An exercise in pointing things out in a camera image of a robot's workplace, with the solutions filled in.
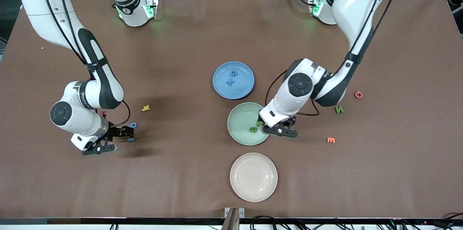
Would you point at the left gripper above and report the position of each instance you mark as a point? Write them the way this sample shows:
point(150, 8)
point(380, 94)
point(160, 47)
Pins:
point(261, 121)

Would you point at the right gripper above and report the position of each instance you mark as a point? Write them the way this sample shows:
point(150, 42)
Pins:
point(115, 132)

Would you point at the blue letter E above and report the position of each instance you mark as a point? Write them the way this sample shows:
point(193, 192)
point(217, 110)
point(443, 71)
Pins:
point(130, 139)

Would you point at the blue letter Q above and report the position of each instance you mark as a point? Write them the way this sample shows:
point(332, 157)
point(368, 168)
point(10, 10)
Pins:
point(134, 125)

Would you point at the green letter B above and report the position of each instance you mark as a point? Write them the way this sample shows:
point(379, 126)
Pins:
point(253, 129)

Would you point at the blue letter X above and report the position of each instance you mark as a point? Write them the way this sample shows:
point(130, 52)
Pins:
point(230, 82)

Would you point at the green letter N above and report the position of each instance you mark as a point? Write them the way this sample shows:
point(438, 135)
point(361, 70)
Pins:
point(339, 109)

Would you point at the blue letter G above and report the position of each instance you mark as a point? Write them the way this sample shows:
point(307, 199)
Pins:
point(234, 73)

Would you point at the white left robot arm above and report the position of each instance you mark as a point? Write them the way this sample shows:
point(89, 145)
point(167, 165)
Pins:
point(285, 99)

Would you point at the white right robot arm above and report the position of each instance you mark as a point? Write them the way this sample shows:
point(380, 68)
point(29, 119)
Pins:
point(77, 121)

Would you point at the yellow letter K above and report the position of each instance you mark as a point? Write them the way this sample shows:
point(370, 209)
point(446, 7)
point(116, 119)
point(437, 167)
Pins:
point(145, 107)

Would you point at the green plate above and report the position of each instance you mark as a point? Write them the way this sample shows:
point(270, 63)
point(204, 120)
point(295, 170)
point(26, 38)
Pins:
point(240, 125)

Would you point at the blue plate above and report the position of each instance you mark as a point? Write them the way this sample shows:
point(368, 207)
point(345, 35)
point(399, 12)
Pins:
point(240, 89)

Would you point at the orange letter E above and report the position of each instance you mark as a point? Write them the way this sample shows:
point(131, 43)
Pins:
point(330, 140)

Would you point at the beige plate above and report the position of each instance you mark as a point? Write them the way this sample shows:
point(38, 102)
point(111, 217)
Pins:
point(253, 177)

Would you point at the brown table cover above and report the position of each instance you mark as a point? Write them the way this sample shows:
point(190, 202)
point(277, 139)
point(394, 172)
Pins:
point(181, 172)

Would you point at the pink letter O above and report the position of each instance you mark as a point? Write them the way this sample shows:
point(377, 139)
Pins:
point(358, 94)

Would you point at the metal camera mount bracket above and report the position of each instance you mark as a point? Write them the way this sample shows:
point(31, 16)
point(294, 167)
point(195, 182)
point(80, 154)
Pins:
point(231, 219)

